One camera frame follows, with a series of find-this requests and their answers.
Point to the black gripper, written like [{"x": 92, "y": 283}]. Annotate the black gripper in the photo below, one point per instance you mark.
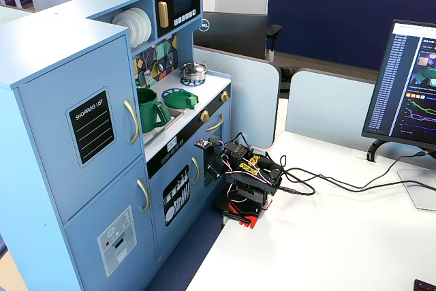
[{"x": 212, "y": 170}]

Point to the large green round bowl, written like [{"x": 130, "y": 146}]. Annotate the large green round bowl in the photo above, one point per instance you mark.
[{"x": 177, "y": 99}]

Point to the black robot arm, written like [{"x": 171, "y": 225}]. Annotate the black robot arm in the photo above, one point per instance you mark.
[{"x": 248, "y": 175}]

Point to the green pitcher recipient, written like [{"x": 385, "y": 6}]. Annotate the green pitcher recipient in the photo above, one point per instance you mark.
[{"x": 147, "y": 110}]

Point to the red and black table clamp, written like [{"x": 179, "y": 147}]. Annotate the red and black table clamp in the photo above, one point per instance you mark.
[{"x": 243, "y": 216}]

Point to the steel toy sink basin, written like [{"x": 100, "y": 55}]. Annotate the steel toy sink basin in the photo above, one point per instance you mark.
[{"x": 160, "y": 129}]

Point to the light blue desk divider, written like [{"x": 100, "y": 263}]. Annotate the light blue desk divider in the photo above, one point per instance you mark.
[
  {"x": 248, "y": 100},
  {"x": 327, "y": 107}
]

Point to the steel toy pot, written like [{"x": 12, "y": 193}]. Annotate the steel toy pot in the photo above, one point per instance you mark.
[{"x": 193, "y": 70}]

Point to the steel slotted spatula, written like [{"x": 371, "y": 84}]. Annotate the steel slotted spatula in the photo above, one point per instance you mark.
[{"x": 148, "y": 78}]

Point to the steel hanging ladle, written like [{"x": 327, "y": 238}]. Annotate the steel hanging ladle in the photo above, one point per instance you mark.
[{"x": 169, "y": 57}]

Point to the black Dell monitor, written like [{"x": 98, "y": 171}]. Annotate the black Dell monitor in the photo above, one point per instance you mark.
[{"x": 231, "y": 33}]

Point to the white plate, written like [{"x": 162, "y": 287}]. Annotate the white plate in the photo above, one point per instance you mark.
[
  {"x": 141, "y": 27},
  {"x": 123, "y": 28},
  {"x": 149, "y": 25}
]

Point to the blue toy kitchen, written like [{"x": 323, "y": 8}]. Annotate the blue toy kitchen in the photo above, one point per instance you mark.
[{"x": 51, "y": 107}]

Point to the silver monitor stand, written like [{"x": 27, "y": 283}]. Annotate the silver monitor stand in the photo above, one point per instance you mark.
[{"x": 419, "y": 192}]

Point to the computer monitor showing graphs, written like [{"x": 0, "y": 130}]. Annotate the computer monitor showing graphs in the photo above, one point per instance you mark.
[{"x": 405, "y": 83}]

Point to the black keyboard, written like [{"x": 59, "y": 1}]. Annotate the black keyboard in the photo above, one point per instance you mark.
[{"x": 425, "y": 286}]

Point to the small wrist camera board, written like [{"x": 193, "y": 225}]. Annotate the small wrist camera board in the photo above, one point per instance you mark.
[{"x": 203, "y": 143}]

